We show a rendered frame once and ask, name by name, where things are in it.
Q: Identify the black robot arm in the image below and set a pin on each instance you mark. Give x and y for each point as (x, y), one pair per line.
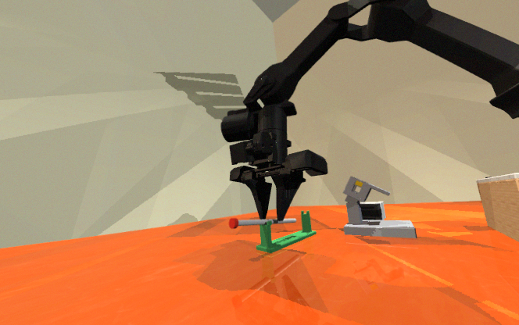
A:
(486, 55)

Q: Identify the grey tapered pin with red head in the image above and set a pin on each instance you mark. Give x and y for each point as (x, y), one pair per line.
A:
(234, 222)

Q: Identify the green cradle stand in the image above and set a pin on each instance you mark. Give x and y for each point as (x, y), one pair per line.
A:
(267, 245)

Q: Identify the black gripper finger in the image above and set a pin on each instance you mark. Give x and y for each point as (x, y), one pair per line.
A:
(261, 193)
(286, 187)

